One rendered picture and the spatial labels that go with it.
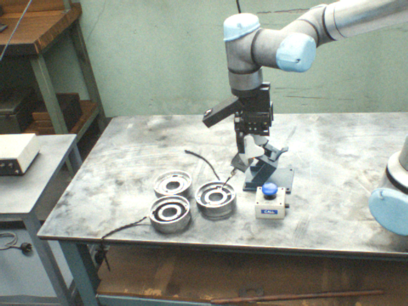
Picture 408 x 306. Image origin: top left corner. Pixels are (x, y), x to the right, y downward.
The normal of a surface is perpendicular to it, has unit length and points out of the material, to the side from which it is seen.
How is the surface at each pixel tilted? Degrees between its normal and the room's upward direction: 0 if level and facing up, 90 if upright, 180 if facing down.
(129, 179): 0
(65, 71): 90
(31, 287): 0
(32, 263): 0
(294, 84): 90
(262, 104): 90
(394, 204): 98
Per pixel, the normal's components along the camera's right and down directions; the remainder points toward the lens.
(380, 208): -0.61, 0.61
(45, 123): -0.19, 0.58
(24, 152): 0.98, -0.04
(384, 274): -0.13, -0.82
